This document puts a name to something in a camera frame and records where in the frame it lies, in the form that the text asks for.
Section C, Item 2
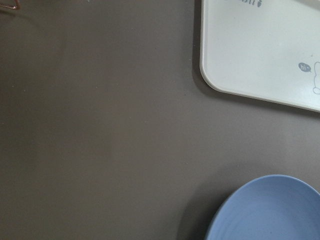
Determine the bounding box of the blue plate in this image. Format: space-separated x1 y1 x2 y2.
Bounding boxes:
205 175 320 240

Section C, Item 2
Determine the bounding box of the cream rabbit tray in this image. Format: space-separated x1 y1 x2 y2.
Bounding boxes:
199 0 320 112

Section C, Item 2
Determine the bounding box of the copper wire bottle rack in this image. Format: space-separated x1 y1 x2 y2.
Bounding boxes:
0 0 21 11

